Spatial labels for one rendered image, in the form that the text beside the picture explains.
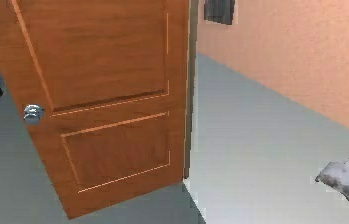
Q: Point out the brown wooden room door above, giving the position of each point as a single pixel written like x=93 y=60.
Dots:
x=108 y=100

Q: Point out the silver round door knob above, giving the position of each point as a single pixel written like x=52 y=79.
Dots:
x=33 y=114

